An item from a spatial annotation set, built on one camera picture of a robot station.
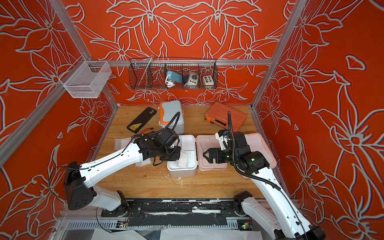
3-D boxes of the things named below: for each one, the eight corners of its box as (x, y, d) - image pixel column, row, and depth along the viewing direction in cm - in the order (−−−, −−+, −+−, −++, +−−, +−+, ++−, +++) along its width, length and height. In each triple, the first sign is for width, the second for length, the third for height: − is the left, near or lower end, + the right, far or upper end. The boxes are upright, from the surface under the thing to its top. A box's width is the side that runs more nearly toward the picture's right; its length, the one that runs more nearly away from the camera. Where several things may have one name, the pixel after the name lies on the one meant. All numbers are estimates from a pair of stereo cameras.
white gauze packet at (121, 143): (112, 150, 97) (111, 148, 96) (117, 139, 103) (115, 137, 101) (128, 150, 97) (127, 148, 96) (132, 138, 103) (131, 137, 101)
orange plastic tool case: (203, 119, 111) (204, 116, 108) (216, 104, 121) (216, 101, 118) (234, 135, 102) (236, 132, 98) (245, 118, 112) (246, 114, 109)
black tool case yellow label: (126, 128, 107) (125, 126, 106) (148, 108, 121) (148, 106, 119) (135, 133, 105) (134, 131, 103) (157, 111, 118) (156, 110, 116)
